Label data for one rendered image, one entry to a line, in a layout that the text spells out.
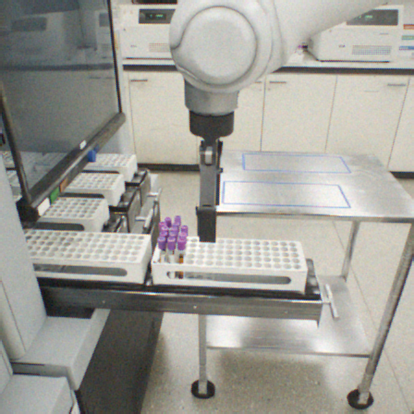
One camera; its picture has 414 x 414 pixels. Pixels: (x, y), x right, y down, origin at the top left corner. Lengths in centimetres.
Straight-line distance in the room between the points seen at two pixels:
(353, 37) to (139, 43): 151
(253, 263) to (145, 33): 244
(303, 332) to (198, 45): 119
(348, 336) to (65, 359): 99
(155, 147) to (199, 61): 280
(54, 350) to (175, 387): 87
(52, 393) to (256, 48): 62
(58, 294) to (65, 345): 10
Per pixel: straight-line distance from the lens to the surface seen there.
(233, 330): 141
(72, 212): 95
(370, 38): 306
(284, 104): 302
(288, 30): 44
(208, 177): 60
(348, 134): 318
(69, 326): 84
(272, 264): 74
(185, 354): 170
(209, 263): 75
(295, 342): 140
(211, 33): 38
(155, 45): 300
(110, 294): 79
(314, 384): 167
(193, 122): 62
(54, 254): 82
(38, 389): 76
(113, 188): 104
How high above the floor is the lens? 131
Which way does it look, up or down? 30 degrees down
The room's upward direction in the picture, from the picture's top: straight up
